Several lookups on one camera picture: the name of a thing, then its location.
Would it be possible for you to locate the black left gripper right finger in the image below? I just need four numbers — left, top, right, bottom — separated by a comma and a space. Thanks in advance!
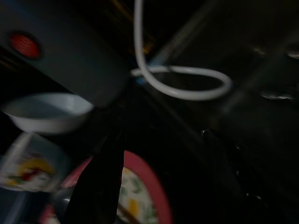
200, 129, 269, 224

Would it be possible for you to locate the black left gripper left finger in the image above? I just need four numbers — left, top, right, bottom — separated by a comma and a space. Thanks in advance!
64, 132, 128, 224

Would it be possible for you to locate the floral patterned plate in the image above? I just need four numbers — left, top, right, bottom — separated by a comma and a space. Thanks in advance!
116, 167, 158, 224

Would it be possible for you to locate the pink plate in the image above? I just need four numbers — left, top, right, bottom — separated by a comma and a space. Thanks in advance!
39, 150, 173, 224

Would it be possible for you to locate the white cartoon mug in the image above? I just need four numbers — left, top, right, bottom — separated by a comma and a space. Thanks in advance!
0, 132, 71, 193

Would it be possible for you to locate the stainless steel sink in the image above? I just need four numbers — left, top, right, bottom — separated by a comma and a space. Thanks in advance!
144, 0, 299, 150

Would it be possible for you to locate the white bowl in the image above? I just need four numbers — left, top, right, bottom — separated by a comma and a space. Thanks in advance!
2, 92, 95, 135

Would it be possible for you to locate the grey tumbler red label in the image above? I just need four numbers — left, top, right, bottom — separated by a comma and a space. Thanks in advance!
0, 0, 130, 109

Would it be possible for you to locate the white hose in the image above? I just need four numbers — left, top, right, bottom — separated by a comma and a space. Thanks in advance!
130, 0, 233, 101

